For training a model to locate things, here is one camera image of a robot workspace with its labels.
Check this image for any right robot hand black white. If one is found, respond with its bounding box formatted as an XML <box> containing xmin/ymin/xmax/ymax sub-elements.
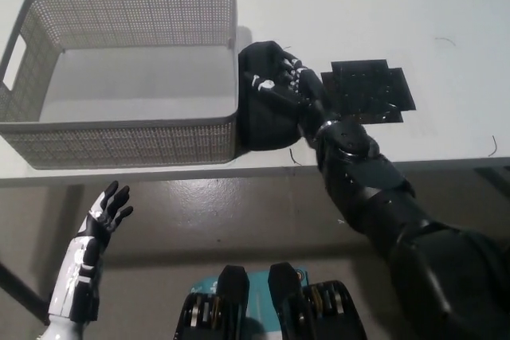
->
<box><xmin>243</xmin><ymin>45</ymin><xmax>339</xmax><ymax>147</ymax></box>

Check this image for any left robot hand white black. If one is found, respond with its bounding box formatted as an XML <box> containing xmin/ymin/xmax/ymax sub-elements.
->
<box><xmin>47</xmin><ymin>180</ymin><xmax>135</xmax><ymax>323</ymax></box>

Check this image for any black cloth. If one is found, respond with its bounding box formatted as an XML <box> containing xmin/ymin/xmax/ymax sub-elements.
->
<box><xmin>237</xmin><ymin>40</ymin><xmax>306</xmax><ymax>154</ymax></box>

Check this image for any black tape patch on table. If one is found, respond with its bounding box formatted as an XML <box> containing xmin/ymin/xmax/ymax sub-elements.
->
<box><xmin>320</xmin><ymin>58</ymin><xmax>418</xmax><ymax>126</ymax></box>

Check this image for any black slanted rod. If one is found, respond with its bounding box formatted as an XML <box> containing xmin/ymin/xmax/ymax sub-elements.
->
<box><xmin>0</xmin><ymin>260</ymin><xmax>49</xmax><ymax>326</ymax></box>

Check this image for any grey perforated plastic basket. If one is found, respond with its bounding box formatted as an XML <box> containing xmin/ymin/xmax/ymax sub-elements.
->
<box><xmin>0</xmin><ymin>0</ymin><xmax>241</xmax><ymax>170</ymax></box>

